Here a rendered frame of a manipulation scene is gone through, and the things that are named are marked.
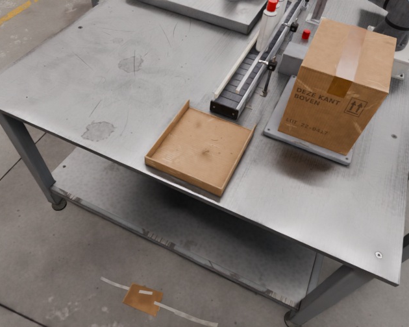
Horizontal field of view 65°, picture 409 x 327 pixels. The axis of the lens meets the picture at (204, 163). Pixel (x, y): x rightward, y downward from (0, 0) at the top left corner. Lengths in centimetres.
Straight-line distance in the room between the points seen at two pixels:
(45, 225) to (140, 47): 109
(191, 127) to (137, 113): 20
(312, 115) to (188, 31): 79
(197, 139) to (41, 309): 114
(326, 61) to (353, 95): 12
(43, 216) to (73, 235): 22
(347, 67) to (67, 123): 90
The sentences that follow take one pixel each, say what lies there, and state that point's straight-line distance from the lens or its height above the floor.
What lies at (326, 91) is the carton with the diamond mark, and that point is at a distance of 100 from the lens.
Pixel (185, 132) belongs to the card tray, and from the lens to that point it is 110.
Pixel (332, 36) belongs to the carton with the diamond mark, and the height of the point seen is 112.
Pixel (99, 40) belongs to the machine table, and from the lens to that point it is 156.
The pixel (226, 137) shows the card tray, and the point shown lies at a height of 83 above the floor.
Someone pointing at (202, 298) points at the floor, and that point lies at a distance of 170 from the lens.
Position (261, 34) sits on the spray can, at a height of 96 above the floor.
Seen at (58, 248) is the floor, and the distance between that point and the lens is 189.
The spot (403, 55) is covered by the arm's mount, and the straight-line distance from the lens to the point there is 163.
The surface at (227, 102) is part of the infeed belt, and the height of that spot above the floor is 88.
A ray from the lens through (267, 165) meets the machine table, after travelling 106.
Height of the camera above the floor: 164
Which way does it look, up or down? 53 degrees down
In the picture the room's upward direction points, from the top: 6 degrees clockwise
